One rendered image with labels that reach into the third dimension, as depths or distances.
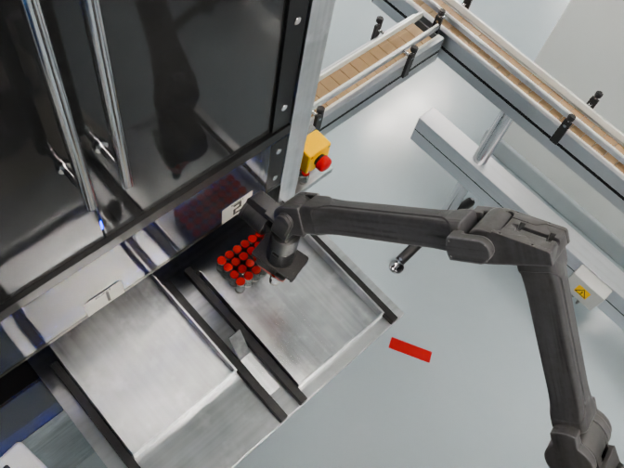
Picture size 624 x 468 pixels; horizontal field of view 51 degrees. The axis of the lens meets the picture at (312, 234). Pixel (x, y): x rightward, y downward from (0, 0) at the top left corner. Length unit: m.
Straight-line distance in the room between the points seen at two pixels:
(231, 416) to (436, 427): 1.16
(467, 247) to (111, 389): 0.81
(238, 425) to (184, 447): 0.12
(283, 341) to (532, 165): 1.77
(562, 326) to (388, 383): 1.46
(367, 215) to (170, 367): 0.59
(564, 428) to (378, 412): 1.33
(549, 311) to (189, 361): 0.77
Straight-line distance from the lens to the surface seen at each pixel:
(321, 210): 1.14
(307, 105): 1.35
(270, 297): 1.51
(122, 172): 0.96
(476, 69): 2.03
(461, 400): 2.50
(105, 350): 1.48
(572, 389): 1.10
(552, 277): 0.99
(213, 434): 1.42
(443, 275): 2.66
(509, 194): 2.25
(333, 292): 1.54
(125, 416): 1.44
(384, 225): 1.08
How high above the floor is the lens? 2.27
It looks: 60 degrees down
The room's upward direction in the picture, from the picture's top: 16 degrees clockwise
